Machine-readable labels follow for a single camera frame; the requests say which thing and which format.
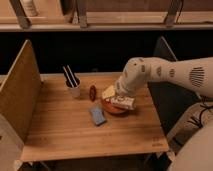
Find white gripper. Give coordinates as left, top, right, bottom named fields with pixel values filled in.
left=101, top=85, right=135, bottom=110

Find orange ceramic bowl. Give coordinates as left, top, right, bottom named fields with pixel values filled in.
left=101, top=100, right=127, bottom=115

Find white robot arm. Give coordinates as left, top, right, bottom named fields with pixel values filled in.
left=105, top=57, right=213, bottom=171

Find small brown figurine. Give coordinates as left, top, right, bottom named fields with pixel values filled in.
left=89, top=85, right=96, bottom=101

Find blue sponge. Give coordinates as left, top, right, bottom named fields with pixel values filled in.
left=90, top=106, right=106, bottom=126

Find white cup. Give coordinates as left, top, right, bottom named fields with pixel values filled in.
left=66, top=79, right=80, bottom=98

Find black chopstick left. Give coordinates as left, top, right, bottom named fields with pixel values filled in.
left=63, top=66, right=74, bottom=88

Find black chopstick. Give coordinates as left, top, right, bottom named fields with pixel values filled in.
left=67, top=65, right=78, bottom=87
left=63, top=66, right=74, bottom=88

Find black chopstick right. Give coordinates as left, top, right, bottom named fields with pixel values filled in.
left=67, top=65, right=78, bottom=87

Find right dark divider panel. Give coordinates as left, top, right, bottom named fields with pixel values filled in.
left=147, top=36, right=201, bottom=134

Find left wooden divider panel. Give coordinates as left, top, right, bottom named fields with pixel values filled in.
left=0, top=40, right=41, bottom=141

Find white bottle on shelf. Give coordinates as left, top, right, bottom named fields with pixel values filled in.
left=23, top=0, right=38, bottom=17

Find black cables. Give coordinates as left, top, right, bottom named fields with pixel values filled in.
left=188, top=101, right=213, bottom=129

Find wooden shelf frame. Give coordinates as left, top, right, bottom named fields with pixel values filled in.
left=0, top=0, right=213, bottom=32

